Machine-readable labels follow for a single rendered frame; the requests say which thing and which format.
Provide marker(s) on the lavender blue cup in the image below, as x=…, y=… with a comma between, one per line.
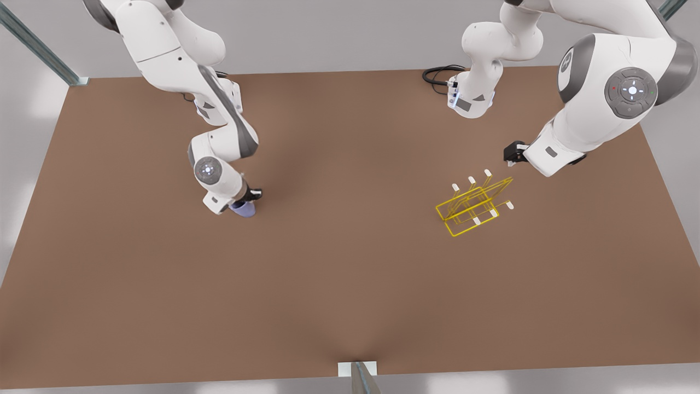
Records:
x=244, y=208

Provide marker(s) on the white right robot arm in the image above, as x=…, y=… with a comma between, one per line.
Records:
x=175, y=60

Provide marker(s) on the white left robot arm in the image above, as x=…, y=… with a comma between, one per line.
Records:
x=601, y=104

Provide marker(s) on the silver frame post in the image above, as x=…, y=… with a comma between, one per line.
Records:
x=38, y=49
x=362, y=377
x=671, y=6

